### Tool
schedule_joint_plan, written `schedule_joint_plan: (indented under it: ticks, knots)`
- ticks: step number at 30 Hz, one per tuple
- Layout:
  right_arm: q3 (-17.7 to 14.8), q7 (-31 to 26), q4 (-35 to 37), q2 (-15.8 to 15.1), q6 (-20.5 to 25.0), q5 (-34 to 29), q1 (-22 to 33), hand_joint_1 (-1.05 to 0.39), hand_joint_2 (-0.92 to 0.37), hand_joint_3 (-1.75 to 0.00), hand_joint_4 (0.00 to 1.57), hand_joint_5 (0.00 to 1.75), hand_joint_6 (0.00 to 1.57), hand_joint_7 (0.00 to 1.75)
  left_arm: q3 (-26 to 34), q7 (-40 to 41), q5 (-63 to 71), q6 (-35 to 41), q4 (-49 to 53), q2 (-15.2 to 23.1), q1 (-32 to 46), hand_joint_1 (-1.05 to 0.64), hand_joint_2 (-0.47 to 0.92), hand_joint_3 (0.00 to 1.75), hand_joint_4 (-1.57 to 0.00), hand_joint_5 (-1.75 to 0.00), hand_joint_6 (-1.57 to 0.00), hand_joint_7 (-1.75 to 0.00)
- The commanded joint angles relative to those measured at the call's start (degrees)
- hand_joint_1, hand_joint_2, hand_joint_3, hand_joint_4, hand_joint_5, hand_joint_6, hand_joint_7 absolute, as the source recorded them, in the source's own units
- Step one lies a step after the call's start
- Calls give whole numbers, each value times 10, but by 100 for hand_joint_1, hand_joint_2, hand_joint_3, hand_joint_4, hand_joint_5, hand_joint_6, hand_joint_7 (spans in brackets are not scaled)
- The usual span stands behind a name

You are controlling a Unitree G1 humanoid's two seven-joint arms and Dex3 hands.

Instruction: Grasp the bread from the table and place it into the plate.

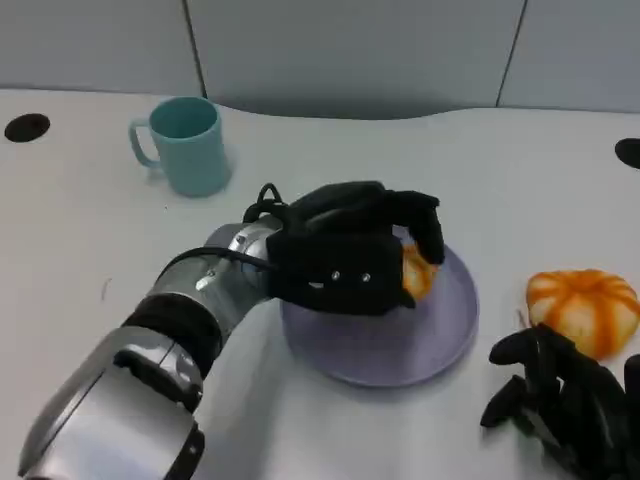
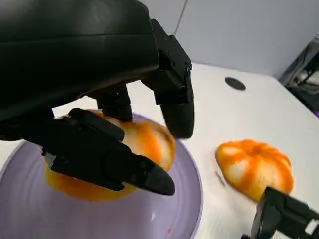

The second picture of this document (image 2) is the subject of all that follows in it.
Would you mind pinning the lilac plate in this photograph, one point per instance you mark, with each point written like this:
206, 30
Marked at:
74, 216

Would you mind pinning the orange and white bread roll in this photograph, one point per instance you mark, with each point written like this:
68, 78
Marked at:
249, 161
149, 144

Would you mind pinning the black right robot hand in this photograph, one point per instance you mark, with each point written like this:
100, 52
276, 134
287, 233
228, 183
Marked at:
279, 216

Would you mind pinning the dark workshop equipment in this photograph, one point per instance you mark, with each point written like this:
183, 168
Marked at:
304, 72

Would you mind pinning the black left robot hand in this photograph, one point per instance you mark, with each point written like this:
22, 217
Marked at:
74, 54

